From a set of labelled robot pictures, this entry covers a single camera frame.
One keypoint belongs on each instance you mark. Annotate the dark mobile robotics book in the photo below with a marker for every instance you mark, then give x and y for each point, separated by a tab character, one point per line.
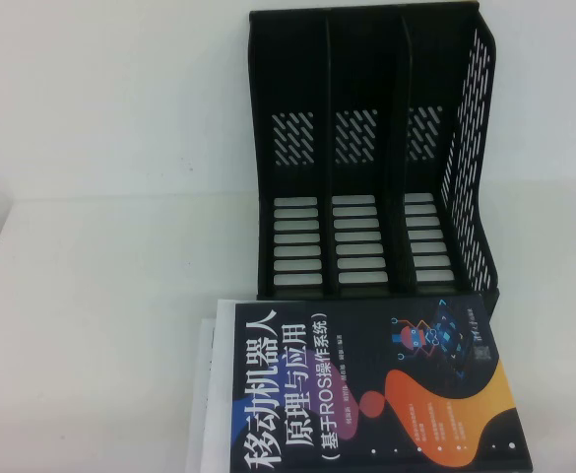
366	394

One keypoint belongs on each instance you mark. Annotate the black plastic book stand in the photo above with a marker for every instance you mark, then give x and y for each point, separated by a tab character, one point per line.
361	148

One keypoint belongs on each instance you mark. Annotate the white automotive suspension book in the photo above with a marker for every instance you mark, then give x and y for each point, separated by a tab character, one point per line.
216	374

